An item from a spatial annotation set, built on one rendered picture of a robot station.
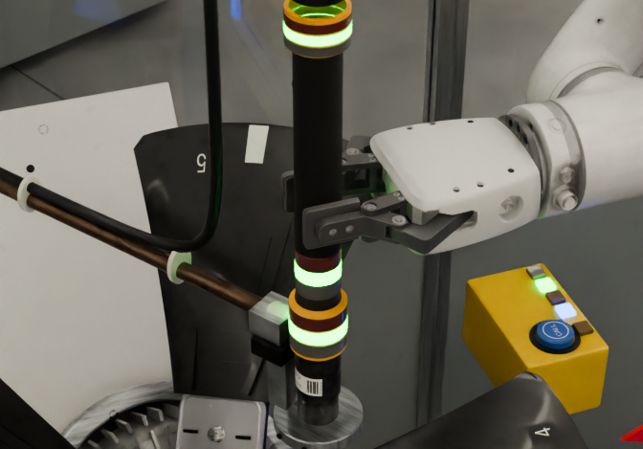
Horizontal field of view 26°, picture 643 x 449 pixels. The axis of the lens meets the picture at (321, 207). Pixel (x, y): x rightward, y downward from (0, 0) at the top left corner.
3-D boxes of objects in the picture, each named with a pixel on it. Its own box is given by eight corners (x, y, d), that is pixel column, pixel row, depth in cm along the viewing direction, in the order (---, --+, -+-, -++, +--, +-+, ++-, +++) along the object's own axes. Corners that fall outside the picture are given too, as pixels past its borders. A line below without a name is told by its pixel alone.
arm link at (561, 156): (579, 237, 101) (543, 246, 100) (524, 173, 108) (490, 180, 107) (593, 141, 96) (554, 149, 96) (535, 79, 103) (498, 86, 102)
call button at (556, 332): (529, 333, 153) (530, 321, 152) (562, 325, 154) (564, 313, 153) (545, 356, 150) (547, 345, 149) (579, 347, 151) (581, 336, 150)
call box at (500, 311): (459, 347, 166) (465, 277, 160) (536, 328, 168) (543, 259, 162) (519, 438, 154) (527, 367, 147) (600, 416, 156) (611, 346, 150)
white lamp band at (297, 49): (270, 45, 89) (270, 34, 89) (310, 18, 92) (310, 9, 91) (325, 65, 87) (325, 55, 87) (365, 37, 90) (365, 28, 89)
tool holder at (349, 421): (234, 419, 110) (230, 325, 104) (288, 370, 114) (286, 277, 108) (328, 468, 105) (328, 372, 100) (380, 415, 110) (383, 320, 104)
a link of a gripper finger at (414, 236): (468, 258, 93) (386, 249, 94) (478, 193, 100) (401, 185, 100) (469, 245, 93) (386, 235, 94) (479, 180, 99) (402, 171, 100)
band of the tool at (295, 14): (271, 49, 89) (270, 9, 87) (310, 23, 92) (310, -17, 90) (325, 69, 87) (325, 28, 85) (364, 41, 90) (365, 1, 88)
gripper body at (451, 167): (557, 242, 100) (413, 275, 97) (496, 167, 108) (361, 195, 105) (568, 155, 96) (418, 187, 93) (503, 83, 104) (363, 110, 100)
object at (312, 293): (285, 289, 101) (285, 277, 100) (312, 266, 103) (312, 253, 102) (323, 307, 99) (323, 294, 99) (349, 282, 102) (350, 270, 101)
